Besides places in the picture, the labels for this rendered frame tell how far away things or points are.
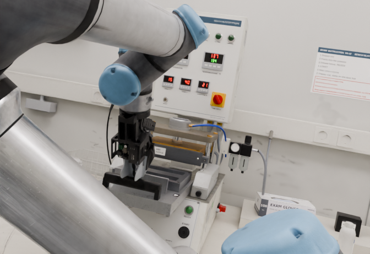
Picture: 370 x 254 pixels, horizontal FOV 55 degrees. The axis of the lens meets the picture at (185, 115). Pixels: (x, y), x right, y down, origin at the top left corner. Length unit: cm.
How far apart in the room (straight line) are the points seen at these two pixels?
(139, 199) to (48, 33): 63
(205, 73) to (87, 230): 110
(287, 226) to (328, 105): 137
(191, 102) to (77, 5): 111
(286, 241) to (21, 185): 26
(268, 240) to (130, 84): 36
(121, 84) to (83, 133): 134
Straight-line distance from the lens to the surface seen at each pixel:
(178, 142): 128
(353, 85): 177
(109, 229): 38
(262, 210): 154
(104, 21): 39
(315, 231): 41
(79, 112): 196
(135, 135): 80
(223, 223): 150
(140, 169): 88
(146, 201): 89
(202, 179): 112
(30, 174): 35
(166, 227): 111
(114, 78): 63
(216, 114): 139
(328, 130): 169
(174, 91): 142
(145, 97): 77
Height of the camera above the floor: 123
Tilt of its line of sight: 3 degrees down
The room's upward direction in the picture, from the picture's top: 10 degrees clockwise
